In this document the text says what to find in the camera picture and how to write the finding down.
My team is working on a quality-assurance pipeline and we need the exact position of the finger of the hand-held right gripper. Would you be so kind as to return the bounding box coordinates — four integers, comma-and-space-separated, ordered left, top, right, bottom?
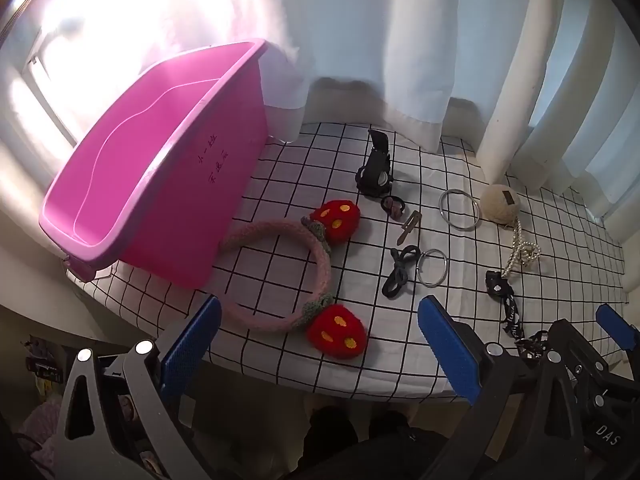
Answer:
545, 317, 631, 396
596, 304, 640, 361

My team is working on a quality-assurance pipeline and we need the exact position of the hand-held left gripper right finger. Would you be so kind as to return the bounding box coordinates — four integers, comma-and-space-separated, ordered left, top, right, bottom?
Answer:
418, 296, 588, 480

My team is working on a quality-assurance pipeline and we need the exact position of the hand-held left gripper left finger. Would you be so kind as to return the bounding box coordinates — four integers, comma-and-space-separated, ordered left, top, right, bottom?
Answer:
52, 296, 223, 480

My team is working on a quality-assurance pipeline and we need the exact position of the black printed lanyard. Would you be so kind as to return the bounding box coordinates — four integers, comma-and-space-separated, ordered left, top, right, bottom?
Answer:
485, 270, 548, 358

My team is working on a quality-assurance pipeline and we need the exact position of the small silver bangle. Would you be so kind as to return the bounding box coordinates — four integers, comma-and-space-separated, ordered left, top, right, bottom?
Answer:
416, 249, 449, 288

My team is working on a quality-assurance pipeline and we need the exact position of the black bow hair tie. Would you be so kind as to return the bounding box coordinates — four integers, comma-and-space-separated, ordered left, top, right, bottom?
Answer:
381, 245, 422, 298

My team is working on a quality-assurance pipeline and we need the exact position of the pearl hair clip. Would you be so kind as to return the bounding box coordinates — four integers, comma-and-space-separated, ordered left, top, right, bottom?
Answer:
505, 217, 543, 277

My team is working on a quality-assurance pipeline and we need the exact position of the pink strawberry headband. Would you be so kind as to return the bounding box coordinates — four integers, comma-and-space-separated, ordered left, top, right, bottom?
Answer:
216, 199, 370, 359

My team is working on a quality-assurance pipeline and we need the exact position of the brown hair clip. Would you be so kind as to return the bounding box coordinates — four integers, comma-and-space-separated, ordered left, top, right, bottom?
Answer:
396, 211, 422, 247

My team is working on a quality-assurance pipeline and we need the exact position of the large silver bangle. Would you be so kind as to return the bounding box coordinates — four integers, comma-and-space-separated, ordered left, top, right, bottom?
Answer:
438, 188, 482, 232

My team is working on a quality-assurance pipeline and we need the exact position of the small pink hair tie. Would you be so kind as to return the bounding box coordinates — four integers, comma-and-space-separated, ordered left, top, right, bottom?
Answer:
380, 195, 407, 220

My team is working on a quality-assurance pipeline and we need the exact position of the beige plush puff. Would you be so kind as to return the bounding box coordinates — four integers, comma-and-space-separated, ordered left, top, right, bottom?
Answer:
480, 184, 521, 225

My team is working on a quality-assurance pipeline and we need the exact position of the pink plastic basin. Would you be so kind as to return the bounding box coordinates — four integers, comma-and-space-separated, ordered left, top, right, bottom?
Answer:
39, 38, 268, 291

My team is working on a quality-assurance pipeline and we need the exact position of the black wrist watch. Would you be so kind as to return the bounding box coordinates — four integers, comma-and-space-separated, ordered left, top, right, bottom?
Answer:
355, 129, 394, 198

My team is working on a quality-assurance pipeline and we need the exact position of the purple knit cloth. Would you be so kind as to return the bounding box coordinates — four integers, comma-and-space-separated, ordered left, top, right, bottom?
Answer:
20, 400, 68, 466

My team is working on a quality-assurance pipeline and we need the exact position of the checked white tablecloth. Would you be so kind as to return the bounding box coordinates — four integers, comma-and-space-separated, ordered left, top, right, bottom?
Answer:
67, 121, 628, 403

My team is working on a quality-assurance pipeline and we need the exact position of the cream thick curtain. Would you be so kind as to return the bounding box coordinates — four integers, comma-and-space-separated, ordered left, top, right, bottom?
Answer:
440, 0, 640, 221

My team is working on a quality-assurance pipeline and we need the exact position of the white sheer curtain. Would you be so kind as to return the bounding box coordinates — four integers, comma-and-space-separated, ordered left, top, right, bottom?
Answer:
0, 0, 453, 146

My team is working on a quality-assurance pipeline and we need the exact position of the white window frame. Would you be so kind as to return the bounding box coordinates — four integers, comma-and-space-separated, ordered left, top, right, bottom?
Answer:
25, 30, 81, 146

